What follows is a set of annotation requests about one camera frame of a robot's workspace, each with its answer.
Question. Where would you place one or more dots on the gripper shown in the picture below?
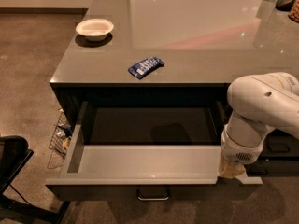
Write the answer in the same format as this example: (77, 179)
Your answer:
(239, 152)

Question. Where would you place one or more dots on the grey top drawer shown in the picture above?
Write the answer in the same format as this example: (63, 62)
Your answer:
(147, 154)

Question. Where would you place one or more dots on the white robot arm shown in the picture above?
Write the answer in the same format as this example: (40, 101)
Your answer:
(260, 104)

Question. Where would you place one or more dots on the right bottom drawer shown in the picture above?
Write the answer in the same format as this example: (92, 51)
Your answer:
(273, 168)

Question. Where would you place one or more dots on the right middle drawer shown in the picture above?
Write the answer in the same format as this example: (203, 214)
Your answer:
(280, 145)

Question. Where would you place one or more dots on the blue snack packet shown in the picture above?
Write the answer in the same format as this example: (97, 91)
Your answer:
(145, 67)

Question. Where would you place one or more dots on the grey counter cabinet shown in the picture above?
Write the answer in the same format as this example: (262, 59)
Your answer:
(205, 46)

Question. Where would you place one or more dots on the snack bag on counter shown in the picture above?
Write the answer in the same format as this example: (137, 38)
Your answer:
(294, 12)

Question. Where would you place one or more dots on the white paper bowl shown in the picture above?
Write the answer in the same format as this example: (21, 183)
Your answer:
(95, 29)

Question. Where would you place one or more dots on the wire basket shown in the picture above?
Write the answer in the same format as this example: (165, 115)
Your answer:
(60, 141)

